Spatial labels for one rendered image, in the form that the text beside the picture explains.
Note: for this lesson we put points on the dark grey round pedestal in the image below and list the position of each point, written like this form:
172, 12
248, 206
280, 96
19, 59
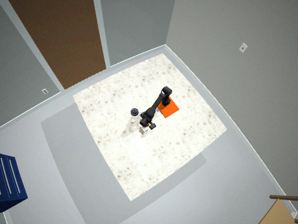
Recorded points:
134, 112

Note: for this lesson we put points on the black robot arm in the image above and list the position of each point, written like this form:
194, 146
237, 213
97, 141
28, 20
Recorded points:
164, 98

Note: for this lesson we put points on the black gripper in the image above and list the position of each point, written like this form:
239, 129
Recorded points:
152, 125

